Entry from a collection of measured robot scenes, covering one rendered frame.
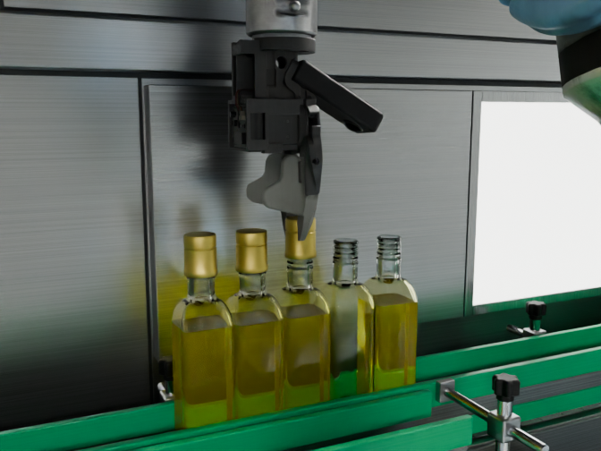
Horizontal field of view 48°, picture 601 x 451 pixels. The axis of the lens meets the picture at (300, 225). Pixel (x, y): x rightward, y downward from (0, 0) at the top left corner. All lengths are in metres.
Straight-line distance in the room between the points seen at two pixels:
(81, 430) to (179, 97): 0.39
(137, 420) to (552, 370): 0.54
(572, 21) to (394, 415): 0.60
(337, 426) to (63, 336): 0.35
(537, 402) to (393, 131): 0.41
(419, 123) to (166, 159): 0.36
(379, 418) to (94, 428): 0.31
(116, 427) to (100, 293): 0.17
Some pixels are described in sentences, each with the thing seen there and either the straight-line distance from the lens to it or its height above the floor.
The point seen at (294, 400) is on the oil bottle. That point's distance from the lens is 0.77.
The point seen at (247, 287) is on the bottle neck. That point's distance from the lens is 0.73.
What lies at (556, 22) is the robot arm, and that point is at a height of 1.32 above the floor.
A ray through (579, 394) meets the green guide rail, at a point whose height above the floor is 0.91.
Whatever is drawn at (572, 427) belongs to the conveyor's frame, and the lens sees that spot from 1.01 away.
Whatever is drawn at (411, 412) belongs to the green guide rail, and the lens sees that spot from 0.82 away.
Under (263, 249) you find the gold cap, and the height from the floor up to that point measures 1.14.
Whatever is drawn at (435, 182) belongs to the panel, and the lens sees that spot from 0.99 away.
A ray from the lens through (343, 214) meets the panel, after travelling 0.91.
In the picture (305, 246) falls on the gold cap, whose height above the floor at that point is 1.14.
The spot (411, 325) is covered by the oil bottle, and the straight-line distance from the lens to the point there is 0.82.
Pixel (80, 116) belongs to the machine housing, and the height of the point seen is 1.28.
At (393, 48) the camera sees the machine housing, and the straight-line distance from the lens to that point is 0.95.
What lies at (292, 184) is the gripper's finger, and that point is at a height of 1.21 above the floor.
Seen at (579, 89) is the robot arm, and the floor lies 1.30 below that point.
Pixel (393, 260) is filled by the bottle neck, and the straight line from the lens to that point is 0.80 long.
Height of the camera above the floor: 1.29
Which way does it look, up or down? 9 degrees down
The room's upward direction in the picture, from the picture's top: straight up
